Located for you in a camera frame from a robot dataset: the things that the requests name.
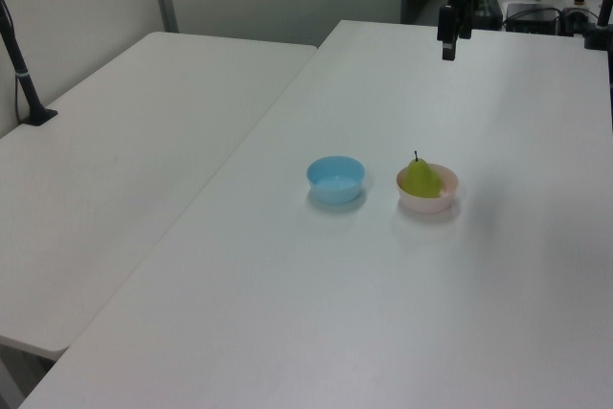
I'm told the black camera pole white band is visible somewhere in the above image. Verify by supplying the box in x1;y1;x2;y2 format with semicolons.
0;0;59;128

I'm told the black box computer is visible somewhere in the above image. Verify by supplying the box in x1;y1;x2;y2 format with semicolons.
504;2;562;34

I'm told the green pear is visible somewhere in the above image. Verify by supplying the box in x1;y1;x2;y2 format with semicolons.
400;150;444;200

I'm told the black clamp pole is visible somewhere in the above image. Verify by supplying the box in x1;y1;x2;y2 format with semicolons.
582;0;613;52

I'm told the blue plastic bowl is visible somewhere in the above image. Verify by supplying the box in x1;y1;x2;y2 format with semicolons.
306;155;366;204

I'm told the pink plastic bowl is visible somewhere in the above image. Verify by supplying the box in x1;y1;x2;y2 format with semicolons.
396;164;461;215

